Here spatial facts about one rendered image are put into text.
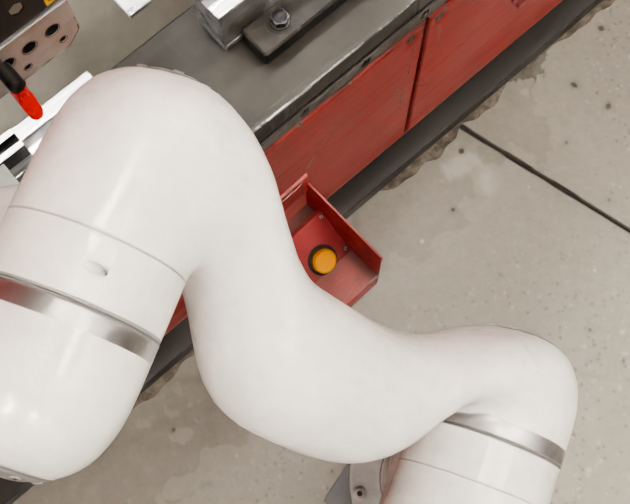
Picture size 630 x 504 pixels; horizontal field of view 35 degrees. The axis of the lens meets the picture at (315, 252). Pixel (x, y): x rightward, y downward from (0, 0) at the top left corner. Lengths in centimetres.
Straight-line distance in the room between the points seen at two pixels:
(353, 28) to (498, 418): 82
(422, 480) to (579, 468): 148
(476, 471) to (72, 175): 39
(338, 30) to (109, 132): 97
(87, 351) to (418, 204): 183
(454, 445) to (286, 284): 25
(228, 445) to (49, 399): 170
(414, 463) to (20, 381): 37
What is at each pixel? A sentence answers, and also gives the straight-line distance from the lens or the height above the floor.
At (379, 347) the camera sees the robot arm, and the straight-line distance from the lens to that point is 63.
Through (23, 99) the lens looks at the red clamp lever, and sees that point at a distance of 109.
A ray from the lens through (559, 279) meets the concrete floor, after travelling 228.
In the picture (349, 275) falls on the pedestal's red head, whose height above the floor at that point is 70.
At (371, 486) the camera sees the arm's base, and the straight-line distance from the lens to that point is 115.
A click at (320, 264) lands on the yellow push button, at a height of 73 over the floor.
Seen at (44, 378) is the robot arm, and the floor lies 170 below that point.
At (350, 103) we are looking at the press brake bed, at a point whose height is 69.
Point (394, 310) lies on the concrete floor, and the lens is 221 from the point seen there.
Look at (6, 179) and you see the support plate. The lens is 129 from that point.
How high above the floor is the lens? 216
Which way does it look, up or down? 75 degrees down
